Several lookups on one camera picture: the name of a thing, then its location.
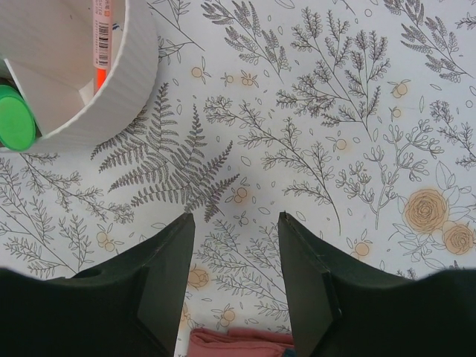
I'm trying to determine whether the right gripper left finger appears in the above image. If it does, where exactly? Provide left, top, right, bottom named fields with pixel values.
left=1, top=213, right=195, bottom=356

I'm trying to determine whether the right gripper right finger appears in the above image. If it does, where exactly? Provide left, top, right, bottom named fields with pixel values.
left=278, top=212, right=475, bottom=356

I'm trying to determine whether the white round organizer container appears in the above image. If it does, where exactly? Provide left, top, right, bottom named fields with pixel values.
left=1, top=1, right=158, bottom=152

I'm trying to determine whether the orange pink pen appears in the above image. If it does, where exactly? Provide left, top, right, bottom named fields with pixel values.
left=92, top=0, right=113, bottom=93

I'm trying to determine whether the red cloth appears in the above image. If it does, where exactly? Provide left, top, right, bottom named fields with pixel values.
left=187, top=328, right=296, bottom=357

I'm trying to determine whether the floral table mat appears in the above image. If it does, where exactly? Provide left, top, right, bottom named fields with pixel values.
left=143, top=1, right=475, bottom=356

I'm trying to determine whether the green highlighter in organizer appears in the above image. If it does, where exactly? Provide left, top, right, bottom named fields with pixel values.
left=1, top=85, right=36, bottom=151

